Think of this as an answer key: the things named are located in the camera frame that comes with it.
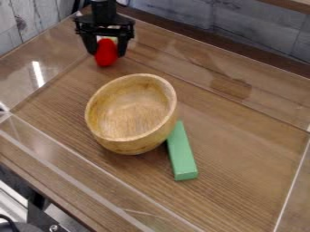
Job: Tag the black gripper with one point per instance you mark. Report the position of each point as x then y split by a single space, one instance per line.
126 25

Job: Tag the red strawberry toy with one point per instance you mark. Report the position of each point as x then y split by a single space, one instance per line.
106 54

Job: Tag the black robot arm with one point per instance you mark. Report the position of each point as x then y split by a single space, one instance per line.
104 22

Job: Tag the wooden bowl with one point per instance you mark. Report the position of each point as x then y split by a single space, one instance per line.
132 113

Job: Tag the green rectangular block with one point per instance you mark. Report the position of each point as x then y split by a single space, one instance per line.
181 154

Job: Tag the black metal stand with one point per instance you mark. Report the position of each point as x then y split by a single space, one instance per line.
22 206

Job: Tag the clear acrylic corner bracket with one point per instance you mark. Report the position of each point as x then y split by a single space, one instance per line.
88 27

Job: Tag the clear acrylic tray wall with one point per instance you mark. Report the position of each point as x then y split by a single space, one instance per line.
102 201

